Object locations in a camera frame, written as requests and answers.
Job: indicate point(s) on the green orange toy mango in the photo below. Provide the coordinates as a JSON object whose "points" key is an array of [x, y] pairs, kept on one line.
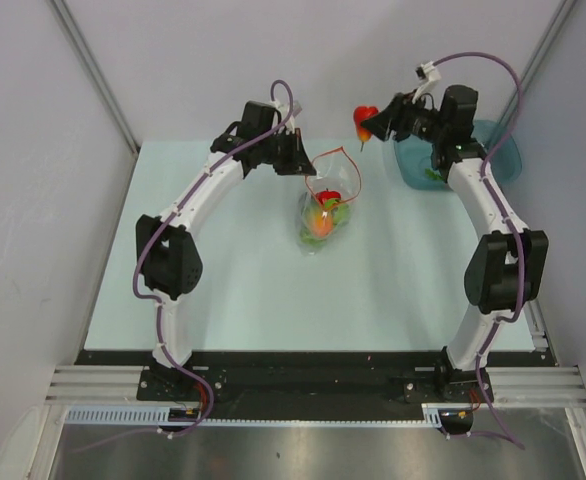
{"points": [[319, 222]]}

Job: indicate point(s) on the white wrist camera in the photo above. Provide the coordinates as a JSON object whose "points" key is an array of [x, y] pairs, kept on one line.
{"points": [[428, 76], [289, 111]]}

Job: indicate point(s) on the white slotted cable duct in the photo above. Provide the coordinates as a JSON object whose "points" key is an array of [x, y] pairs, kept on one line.
{"points": [[157, 416]]}

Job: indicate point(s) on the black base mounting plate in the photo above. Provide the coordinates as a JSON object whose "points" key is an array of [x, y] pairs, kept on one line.
{"points": [[411, 377]]}

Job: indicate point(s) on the teal plastic food container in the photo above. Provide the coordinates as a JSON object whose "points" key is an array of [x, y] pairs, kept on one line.
{"points": [[413, 157]]}

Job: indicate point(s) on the clear zip bag orange zipper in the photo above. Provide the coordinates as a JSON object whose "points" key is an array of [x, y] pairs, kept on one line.
{"points": [[325, 206]]}

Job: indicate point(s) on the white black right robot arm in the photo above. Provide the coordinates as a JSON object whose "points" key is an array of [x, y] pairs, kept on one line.
{"points": [[505, 270]]}

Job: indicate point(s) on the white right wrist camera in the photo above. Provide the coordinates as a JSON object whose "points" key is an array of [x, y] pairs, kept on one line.
{"points": [[428, 76]]}

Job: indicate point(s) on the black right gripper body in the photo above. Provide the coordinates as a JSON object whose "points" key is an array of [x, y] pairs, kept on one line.
{"points": [[417, 122]]}

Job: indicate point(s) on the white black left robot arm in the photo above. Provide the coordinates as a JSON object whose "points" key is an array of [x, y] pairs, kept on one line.
{"points": [[169, 266]]}

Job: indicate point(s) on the aluminium front rail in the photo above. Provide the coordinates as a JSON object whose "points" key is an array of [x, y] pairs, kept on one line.
{"points": [[525, 387]]}

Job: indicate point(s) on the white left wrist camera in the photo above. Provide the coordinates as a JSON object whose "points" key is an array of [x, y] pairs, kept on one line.
{"points": [[289, 111]]}

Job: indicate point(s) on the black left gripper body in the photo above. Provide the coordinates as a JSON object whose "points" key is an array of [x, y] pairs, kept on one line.
{"points": [[279, 148]]}

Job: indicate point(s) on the left aluminium corner post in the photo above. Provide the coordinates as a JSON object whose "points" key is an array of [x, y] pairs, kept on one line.
{"points": [[92, 69]]}

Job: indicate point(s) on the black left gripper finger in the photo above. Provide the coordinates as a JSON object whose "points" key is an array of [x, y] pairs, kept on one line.
{"points": [[287, 168], [301, 162]]}

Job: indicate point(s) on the red toy strawberry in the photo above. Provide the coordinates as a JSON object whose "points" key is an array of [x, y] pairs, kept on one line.
{"points": [[362, 113]]}

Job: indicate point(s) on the red toy fruit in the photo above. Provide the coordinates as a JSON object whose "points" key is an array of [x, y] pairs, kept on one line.
{"points": [[328, 197]]}

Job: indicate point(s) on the right aluminium corner post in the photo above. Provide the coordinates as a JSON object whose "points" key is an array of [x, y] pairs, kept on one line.
{"points": [[543, 48]]}

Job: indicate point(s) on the aluminium corner post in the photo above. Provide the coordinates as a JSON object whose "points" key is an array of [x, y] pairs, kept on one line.
{"points": [[92, 69], [543, 48]]}

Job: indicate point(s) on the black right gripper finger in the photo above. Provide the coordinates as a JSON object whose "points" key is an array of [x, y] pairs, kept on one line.
{"points": [[388, 132], [385, 119]]}

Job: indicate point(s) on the orange toy carrot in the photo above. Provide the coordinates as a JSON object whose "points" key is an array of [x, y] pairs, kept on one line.
{"points": [[363, 136]]}

